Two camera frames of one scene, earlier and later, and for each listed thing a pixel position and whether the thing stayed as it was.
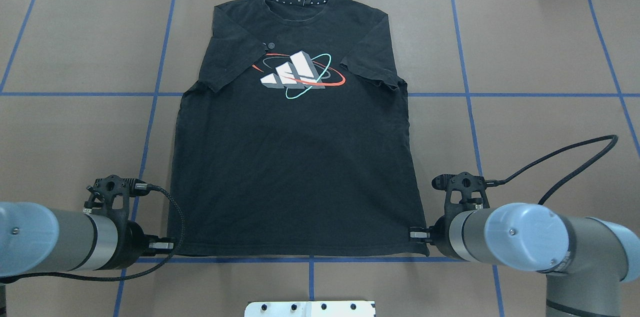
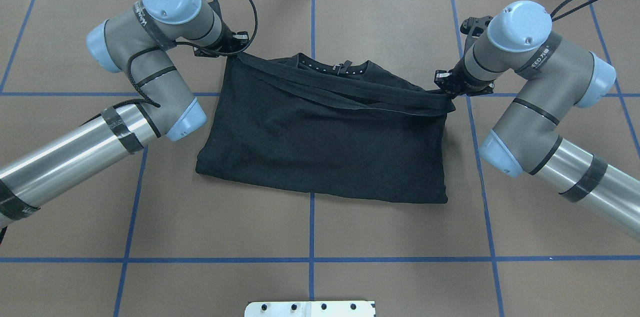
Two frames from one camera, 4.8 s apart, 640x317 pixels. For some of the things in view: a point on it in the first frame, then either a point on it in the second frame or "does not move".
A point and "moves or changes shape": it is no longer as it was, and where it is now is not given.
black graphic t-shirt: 296,141 moves or changes shape
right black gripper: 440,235 → 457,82
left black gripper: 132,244 → 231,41
